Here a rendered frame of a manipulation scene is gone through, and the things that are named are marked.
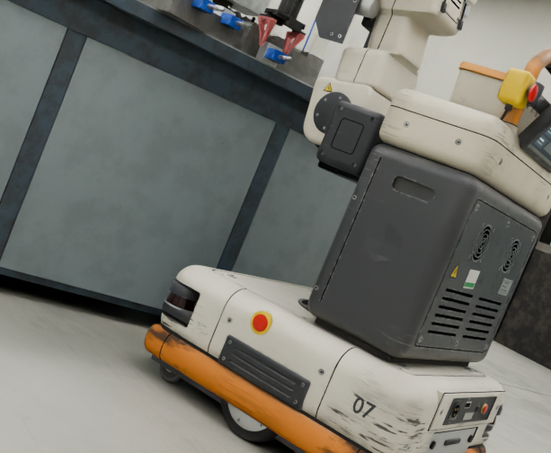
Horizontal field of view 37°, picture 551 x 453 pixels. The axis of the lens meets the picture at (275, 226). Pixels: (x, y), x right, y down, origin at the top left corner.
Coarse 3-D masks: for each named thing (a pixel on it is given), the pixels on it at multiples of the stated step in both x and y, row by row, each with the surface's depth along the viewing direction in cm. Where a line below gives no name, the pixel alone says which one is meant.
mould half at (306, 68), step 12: (252, 24) 224; (252, 36) 225; (240, 48) 225; (252, 48) 226; (300, 60) 235; (312, 60) 237; (288, 72) 234; (300, 72) 236; (312, 72) 238; (312, 84) 239
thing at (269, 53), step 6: (264, 42) 223; (264, 48) 223; (270, 48) 221; (276, 48) 223; (258, 54) 224; (264, 54) 222; (270, 54) 220; (276, 54) 219; (282, 54) 220; (264, 60) 223; (270, 60) 223; (276, 60) 220; (282, 60) 221; (288, 60) 216; (276, 66) 225
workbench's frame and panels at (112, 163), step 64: (0, 0) 189; (64, 0) 196; (128, 0) 199; (0, 64) 193; (64, 64) 200; (128, 64) 208; (192, 64) 217; (256, 64) 220; (0, 128) 197; (64, 128) 204; (128, 128) 213; (192, 128) 222; (256, 128) 231; (0, 192) 201; (64, 192) 209; (128, 192) 217; (192, 192) 227; (256, 192) 237; (320, 192) 248; (0, 256) 205; (64, 256) 213; (128, 256) 222; (192, 256) 232; (256, 256) 243; (320, 256) 255
